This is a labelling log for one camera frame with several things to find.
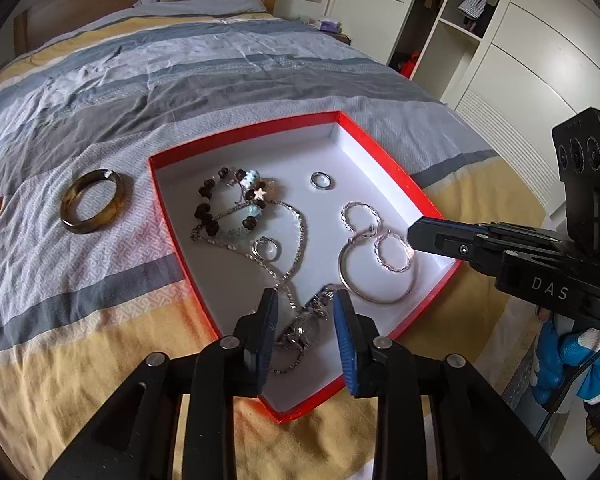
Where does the silver charm chain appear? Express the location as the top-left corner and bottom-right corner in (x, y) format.
(273, 284), (334, 376)

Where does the person's right hand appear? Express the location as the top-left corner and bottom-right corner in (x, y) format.
(531, 312), (600, 404)

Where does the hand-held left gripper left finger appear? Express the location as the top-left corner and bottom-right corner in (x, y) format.
(45, 287), (279, 480)

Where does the black cable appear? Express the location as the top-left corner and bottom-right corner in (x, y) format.
(534, 325), (600, 443)

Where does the pearl chain necklace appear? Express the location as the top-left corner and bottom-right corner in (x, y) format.
(189, 199), (309, 312)

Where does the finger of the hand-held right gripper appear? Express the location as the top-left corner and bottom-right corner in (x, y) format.
(407, 217), (561, 276)

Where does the dark bead bracelet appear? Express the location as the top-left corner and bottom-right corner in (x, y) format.
(194, 166), (282, 237)

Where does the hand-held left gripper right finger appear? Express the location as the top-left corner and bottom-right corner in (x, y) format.
(332, 289), (566, 480)

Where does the red bottle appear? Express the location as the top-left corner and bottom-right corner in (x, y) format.
(399, 50), (422, 80)

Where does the twisted hoop earring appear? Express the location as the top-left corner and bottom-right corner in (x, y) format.
(374, 231), (414, 274)
(342, 201), (381, 234)

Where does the red cardboard box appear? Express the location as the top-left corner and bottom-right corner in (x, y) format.
(148, 110), (465, 424)

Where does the brown stone bangle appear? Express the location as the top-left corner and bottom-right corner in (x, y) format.
(60, 168), (126, 235)

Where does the thin silver bangle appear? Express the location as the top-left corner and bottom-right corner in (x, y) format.
(338, 227), (417, 305)

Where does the white wardrobe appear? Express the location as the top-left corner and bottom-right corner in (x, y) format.
(322, 0), (600, 221)

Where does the grey pillow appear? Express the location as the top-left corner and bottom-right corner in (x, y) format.
(132, 0), (269, 17)

